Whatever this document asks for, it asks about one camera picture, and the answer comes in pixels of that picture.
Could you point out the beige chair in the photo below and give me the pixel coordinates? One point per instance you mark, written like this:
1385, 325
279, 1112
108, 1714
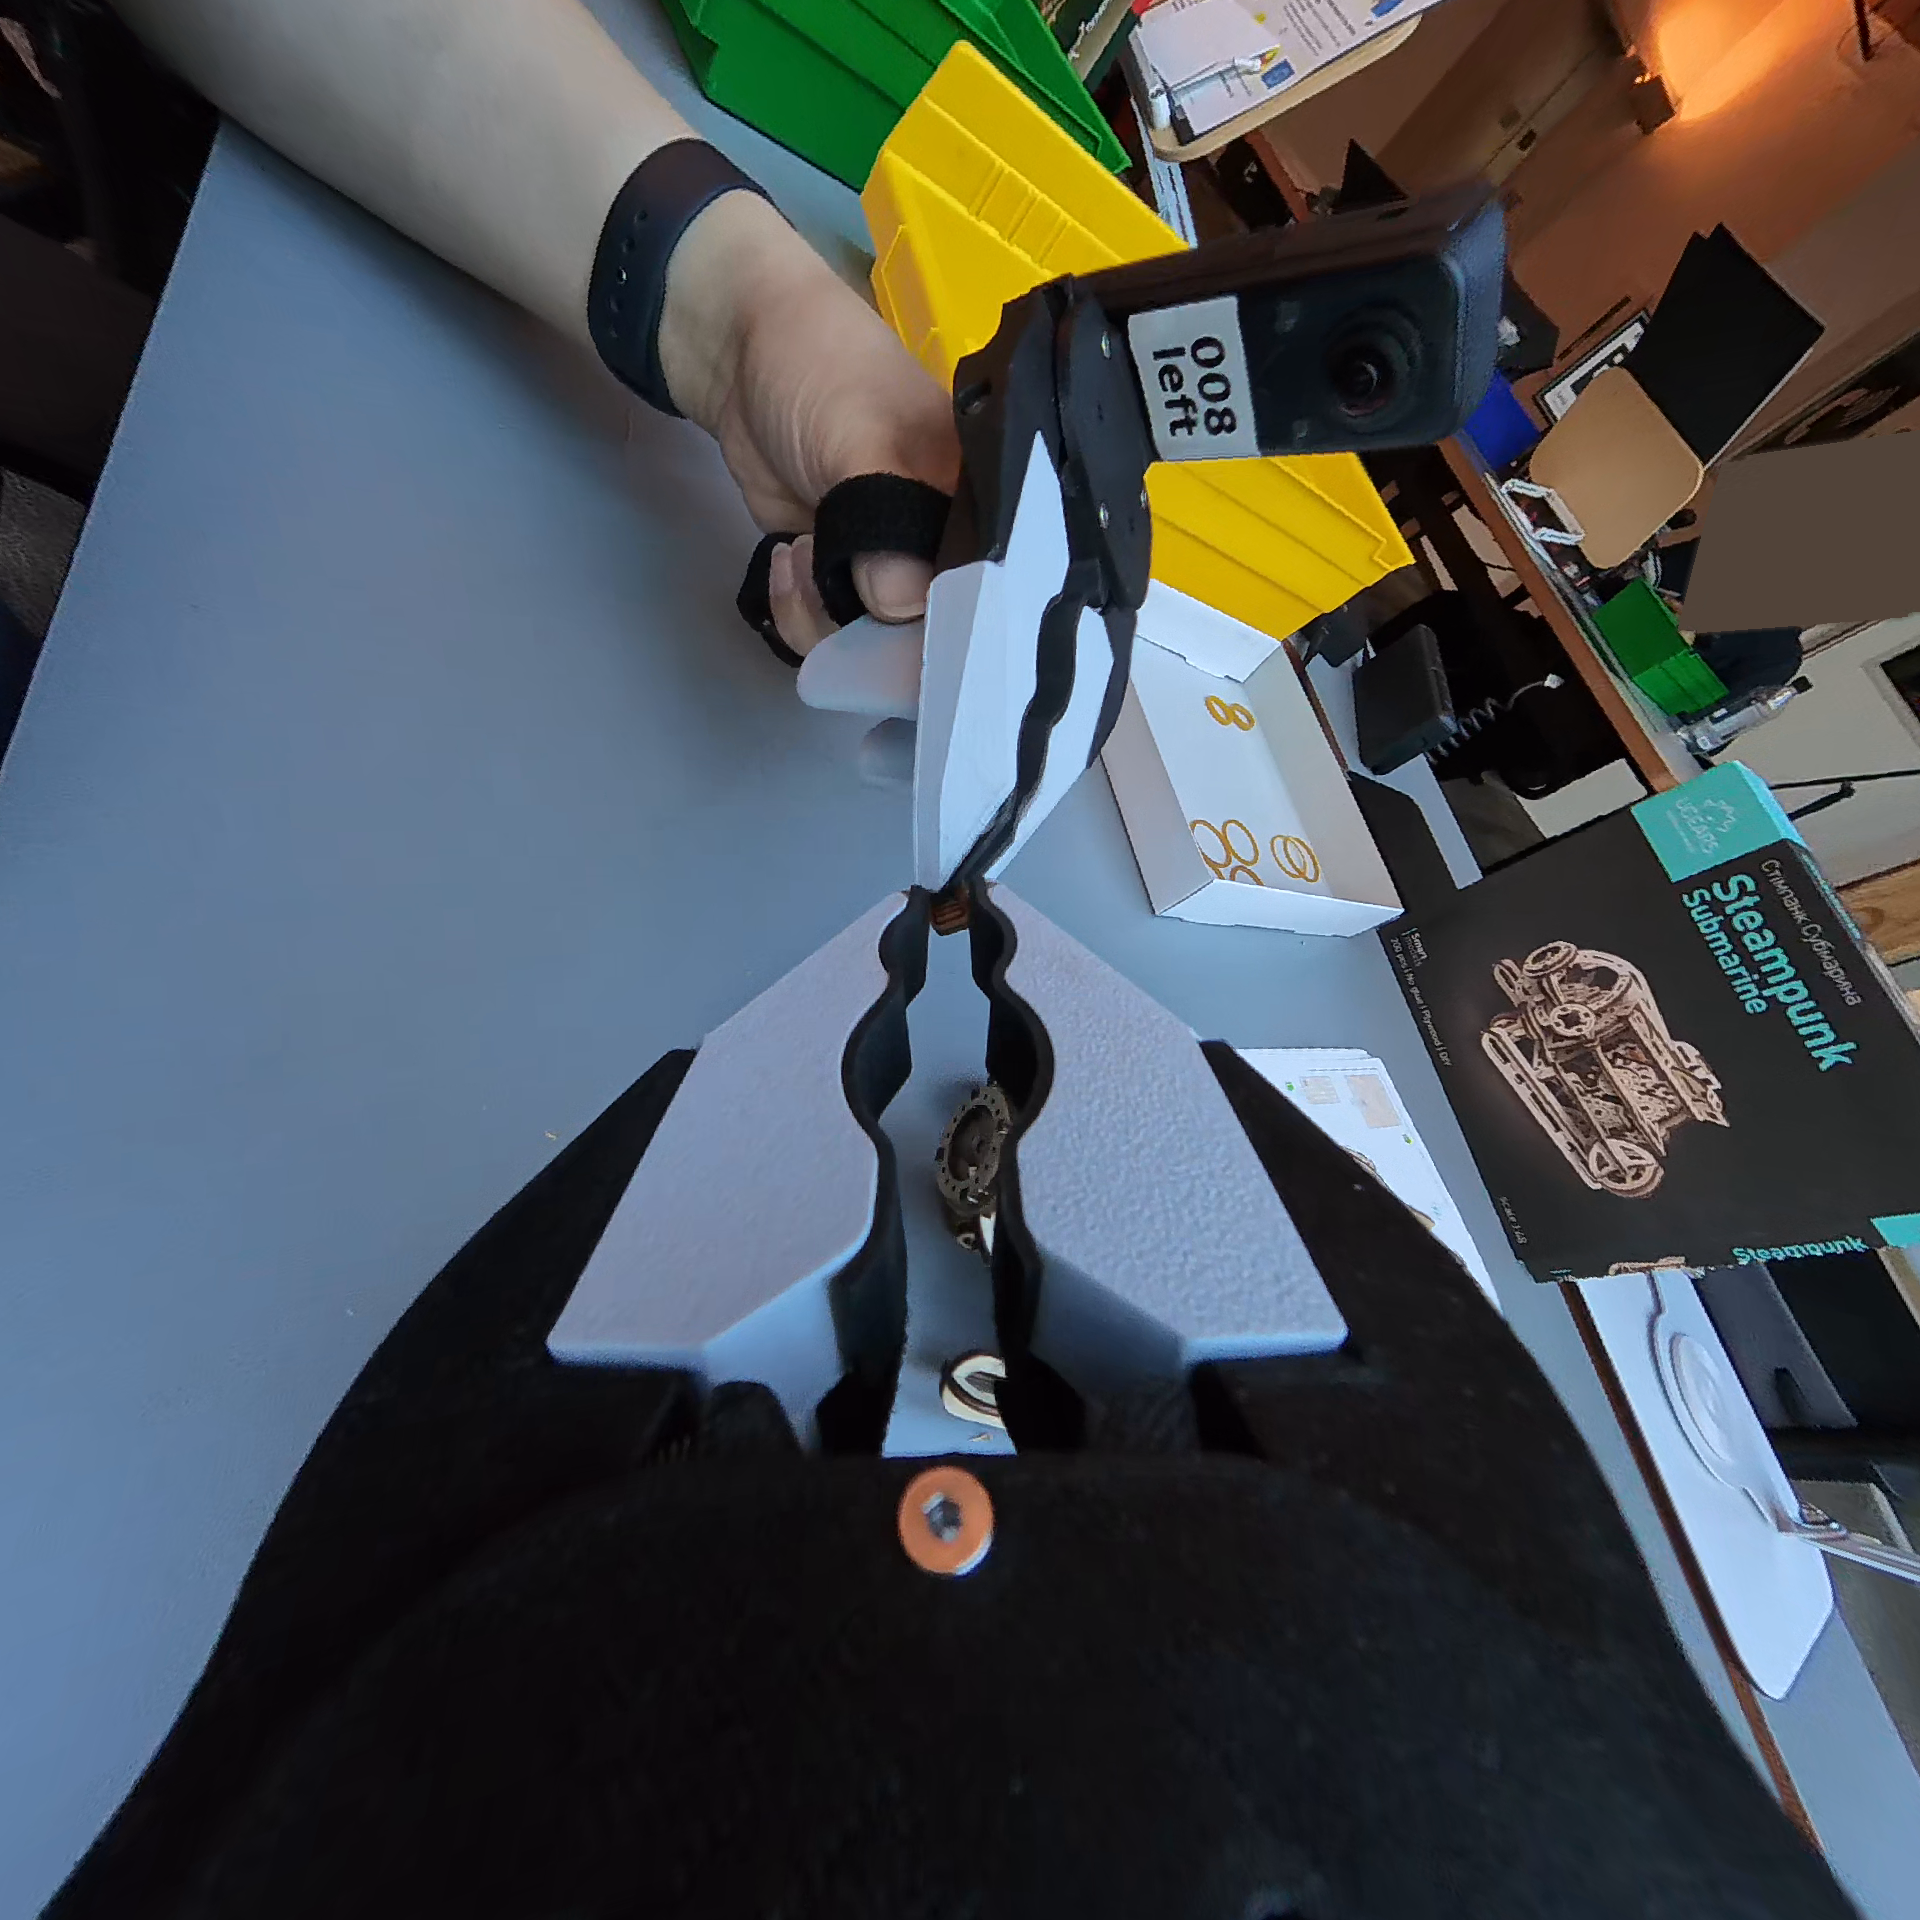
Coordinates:
1613, 473

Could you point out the blue plastic bin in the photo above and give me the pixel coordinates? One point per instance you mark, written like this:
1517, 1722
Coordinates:
1501, 428

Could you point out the white cardboard box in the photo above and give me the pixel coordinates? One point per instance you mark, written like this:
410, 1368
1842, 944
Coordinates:
1245, 780

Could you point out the black model kit box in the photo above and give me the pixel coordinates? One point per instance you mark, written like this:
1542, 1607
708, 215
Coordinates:
1575, 961

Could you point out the small green plastic bin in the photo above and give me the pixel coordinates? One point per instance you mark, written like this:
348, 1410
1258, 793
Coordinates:
1651, 644

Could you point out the person's left hand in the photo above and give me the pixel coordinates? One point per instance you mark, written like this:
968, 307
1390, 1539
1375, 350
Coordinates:
794, 405

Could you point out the illustrated instruction booklet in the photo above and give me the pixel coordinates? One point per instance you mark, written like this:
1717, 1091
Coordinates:
1351, 1111

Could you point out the stacked yellow plastic bins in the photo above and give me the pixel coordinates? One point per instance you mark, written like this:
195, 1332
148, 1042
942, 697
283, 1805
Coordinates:
1021, 210

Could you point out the stacked green plastic bins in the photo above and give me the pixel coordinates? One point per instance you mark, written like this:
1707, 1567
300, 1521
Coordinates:
811, 75

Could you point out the black chair back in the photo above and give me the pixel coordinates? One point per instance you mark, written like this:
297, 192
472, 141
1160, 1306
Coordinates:
1724, 338

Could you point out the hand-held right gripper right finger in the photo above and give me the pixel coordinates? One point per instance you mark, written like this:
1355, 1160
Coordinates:
1171, 1200

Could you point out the dark blue wristband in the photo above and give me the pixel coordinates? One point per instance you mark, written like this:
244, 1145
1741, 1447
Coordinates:
630, 270

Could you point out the white plastic sheet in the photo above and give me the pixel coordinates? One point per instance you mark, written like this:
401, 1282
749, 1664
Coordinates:
1724, 1500

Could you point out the clipboard with papers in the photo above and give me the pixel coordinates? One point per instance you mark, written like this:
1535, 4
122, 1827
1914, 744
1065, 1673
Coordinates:
1275, 68

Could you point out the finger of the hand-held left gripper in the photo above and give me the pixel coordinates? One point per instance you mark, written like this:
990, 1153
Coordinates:
975, 674
1082, 735

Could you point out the wooden submarine model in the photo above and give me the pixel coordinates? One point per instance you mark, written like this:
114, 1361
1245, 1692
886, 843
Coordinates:
975, 1149

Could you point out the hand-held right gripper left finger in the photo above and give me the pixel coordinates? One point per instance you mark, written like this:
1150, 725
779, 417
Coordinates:
720, 1200

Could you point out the black power adapter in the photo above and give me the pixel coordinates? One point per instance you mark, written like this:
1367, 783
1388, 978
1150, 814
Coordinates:
1402, 698

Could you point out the person's left forearm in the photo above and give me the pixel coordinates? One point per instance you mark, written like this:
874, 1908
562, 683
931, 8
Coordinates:
420, 105

